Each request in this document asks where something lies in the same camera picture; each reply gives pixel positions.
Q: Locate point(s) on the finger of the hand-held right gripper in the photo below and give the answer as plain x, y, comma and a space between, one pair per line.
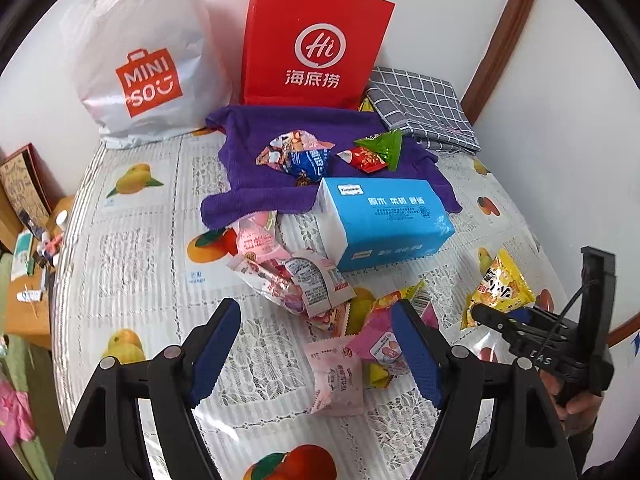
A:
522, 313
495, 320

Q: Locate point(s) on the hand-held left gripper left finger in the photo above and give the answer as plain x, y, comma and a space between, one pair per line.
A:
215, 355

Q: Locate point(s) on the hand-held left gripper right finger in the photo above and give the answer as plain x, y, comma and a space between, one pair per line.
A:
417, 355

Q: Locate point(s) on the yellow-green snack packet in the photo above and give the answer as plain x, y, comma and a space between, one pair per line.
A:
381, 376

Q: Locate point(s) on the magenta round-label snack packet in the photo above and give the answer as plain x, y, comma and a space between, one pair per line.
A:
375, 345

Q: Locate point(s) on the light pink snack packet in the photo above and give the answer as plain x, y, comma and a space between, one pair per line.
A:
335, 380

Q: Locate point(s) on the clear bag of pink sweets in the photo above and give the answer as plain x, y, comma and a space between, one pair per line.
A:
295, 285

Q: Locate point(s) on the pink peach snack packet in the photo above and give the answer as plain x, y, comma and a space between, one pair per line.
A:
257, 240

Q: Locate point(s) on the red snack packet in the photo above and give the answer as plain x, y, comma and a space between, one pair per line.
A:
362, 160

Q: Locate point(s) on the green triangular snack packet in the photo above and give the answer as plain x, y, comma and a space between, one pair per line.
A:
385, 147

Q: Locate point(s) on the colourful cartoon snack packet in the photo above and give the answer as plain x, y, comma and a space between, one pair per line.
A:
282, 147

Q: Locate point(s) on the person's right forearm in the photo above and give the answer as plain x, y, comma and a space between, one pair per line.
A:
600, 457

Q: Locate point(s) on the person's right hand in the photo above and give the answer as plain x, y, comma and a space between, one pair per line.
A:
577, 412

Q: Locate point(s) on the orange yellow snack packet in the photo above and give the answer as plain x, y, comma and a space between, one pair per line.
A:
382, 302

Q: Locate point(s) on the fruit-print tablecloth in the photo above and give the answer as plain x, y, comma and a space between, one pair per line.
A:
150, 270

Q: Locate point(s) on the blue tissue pack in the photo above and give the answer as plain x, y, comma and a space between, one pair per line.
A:
390, 225

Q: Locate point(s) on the green blanket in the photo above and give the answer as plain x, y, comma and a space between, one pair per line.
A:
27, 360

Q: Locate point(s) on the purple towel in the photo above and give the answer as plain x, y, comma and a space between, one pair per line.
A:
250, 170

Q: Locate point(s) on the wooden bedside table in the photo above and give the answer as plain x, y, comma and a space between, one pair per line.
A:
30, 315

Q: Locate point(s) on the white tube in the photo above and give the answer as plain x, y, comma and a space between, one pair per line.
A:
30, 296

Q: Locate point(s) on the small white bottle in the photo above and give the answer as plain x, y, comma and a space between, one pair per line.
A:
61, 218

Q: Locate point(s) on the pink cloth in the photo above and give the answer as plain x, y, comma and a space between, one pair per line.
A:
15, 410

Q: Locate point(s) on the grey checked folded cloth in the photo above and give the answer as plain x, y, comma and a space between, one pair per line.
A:
425, 105

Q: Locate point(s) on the yellow packet behind bag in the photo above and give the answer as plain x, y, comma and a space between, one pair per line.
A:
365, 105

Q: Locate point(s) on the brown patterned notebook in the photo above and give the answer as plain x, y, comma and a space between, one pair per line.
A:
22, 182

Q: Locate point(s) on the white plastic shopping bag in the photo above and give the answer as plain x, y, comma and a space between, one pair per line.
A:
150, 50

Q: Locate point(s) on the red paper bag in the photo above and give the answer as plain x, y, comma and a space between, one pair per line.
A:
315, 45

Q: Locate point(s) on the brown wooden door frame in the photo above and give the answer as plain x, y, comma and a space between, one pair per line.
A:
505, 35

